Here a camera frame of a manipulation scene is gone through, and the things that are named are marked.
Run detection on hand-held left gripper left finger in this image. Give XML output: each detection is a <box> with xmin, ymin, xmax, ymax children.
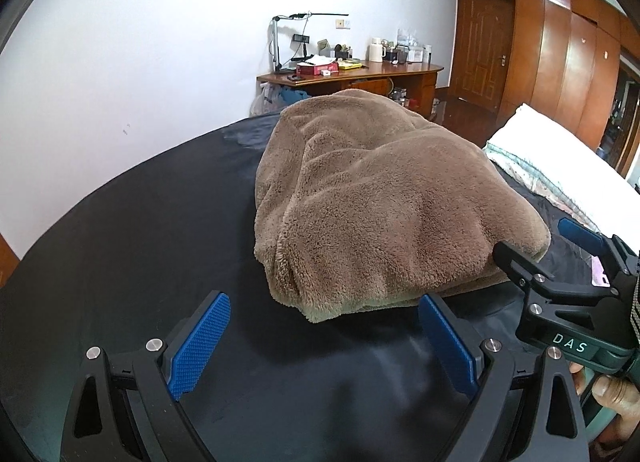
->
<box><xmin>60</xmin><ymin>292</ymin><xmax>232</xmax><ymax>462</ymax></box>

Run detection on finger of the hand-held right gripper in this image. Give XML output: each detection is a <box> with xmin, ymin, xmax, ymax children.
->
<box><xmin>492</xmin><ymin>240</ymin><xmax>557</xmax><ymax>293</ymax></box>
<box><xmin>556</xmin><ymin>216</ymin><xmax>632</xmax><ymax>273</ymax></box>

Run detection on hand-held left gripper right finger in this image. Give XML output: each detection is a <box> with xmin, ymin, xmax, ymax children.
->
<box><xmin>418</xmin><ymin>293</ymin><xmax>591</xmax><ymax>462</ymax></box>

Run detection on brown fleece sweater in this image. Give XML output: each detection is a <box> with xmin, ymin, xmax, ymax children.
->
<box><xmin>253</xmin><ymin>88</ymin><xmax>553</xmax><ymax>325</ymax></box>

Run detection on person's right hand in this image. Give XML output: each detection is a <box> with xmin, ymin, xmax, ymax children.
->
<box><xmin>569</xmin><ymin>361</ymin><xmax>640</xmax><ymax>445</ymax></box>

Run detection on small pink object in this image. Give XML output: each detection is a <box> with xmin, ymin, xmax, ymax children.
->
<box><xmin>591</xmin><ymin>253</ymin><xmax>612</xmax><ymax>289</ymax></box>

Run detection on light blue pillow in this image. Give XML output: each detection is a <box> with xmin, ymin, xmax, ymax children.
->
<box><xmin>481</xmin><ymin>102</ymin><xmax>640</xmax><ymax>245</ymax></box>

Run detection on dark bed cover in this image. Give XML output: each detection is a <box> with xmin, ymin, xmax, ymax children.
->
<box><xmin>0</xmin><ymin>109</ymin><xmax>612</xmax><ymax>462</ymax></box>

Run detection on wooden wardrobe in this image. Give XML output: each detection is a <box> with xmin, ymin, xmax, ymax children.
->
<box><xmin>442</xmin><ymin>0</ymin><xmax>640</xmax><ymax>179</ymax></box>

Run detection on wooden door with round knob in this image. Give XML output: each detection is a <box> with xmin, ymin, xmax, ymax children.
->
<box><xmin>0</xmin><ymin>233</ymin><xmax>22</xmax><ymax>289</ymax></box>

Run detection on clear containers on desk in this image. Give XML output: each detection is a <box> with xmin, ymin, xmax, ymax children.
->
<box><xmin>389</xmin><ymin>28</ymin><xmax>434</xmax><ymax>65</ymax></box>

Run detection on wooden desk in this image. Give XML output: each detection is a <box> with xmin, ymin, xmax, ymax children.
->
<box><xmin>256</xmin><ymin>63</ymin><xmax>445</xmax><ymax>119</ymax></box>

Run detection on plastic bag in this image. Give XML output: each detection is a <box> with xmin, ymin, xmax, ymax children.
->
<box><xmin>249</xmin><ymin>82</ymin><xmax>302</xmax><ymax>117</ymax></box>

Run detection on red box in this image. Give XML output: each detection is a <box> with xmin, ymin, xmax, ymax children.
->
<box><xmin>296</xmin><ymin>60</ymin><xmax>339</xmax><ymax>77</ymax></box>

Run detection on black desk lamp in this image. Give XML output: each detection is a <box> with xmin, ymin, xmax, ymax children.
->
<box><xmin>270</xmin><ymin>11</ymin><xmax>350</xmax><ymax>74</ymax></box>

